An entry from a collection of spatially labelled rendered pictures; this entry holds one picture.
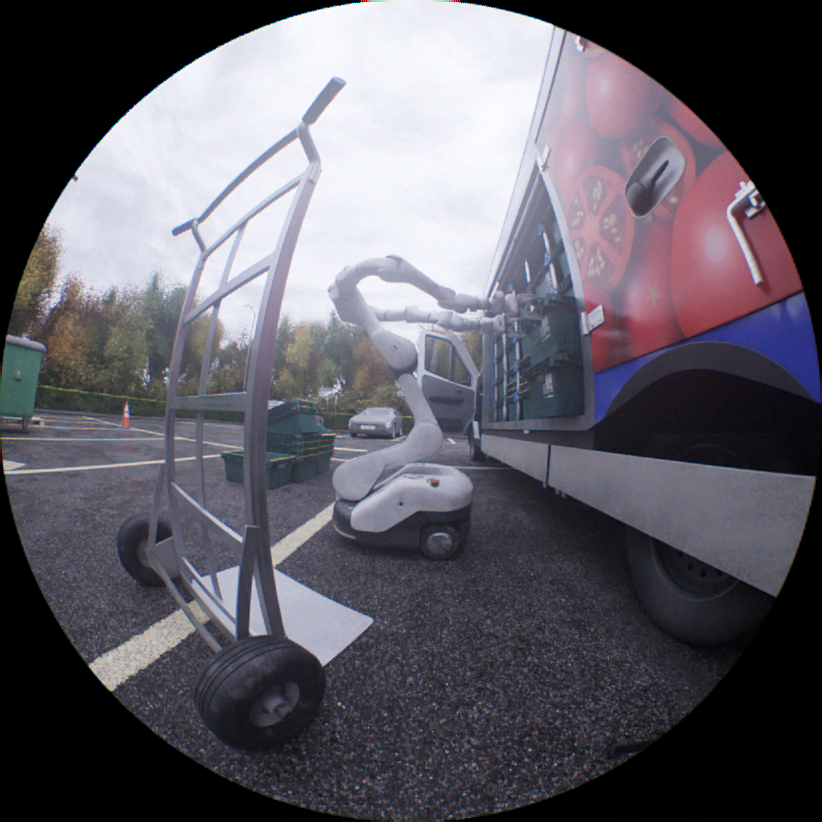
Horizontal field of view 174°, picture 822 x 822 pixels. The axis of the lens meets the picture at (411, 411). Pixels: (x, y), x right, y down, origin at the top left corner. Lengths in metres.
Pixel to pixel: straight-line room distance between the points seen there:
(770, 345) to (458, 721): 0.89
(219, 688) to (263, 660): 0.08
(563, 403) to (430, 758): 1.17
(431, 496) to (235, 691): 0.92
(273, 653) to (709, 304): 1.00
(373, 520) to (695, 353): 1.19
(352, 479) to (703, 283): 1.42
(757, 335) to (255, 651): 0.96
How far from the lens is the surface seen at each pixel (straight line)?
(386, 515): 1.12
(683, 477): 0.75
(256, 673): 0.44
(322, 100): 0.69
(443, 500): 1.08
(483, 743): 0.64
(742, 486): 0.66
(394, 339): 1.29
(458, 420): 4.43
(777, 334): 0.64
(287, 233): 0.51
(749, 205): 0.72
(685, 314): 0.77
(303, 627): 0.85
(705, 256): 0.76
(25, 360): 5.80
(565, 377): 1.17
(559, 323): 1.23
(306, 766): 0.62
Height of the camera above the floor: 0.58
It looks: 3 degrees up
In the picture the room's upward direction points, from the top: 3 degrees clockwise
